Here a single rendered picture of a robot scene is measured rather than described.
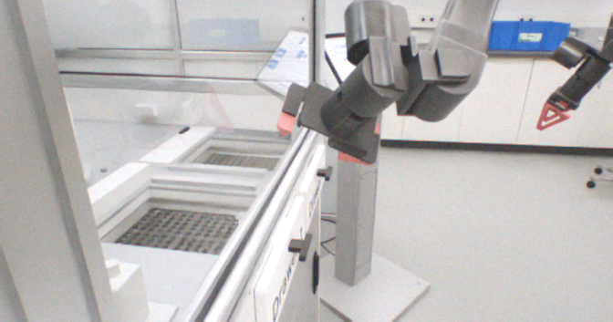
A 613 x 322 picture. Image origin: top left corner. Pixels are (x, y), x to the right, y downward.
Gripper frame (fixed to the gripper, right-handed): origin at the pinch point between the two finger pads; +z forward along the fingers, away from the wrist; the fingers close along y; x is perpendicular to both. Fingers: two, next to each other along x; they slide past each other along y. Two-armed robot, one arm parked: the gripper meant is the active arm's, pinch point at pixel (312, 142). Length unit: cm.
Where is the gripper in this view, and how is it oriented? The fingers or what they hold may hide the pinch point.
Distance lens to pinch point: 56.7
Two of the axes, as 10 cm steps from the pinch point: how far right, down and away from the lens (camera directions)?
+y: -8.9, -3.6, -2.6
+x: -2.2, 8.7, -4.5
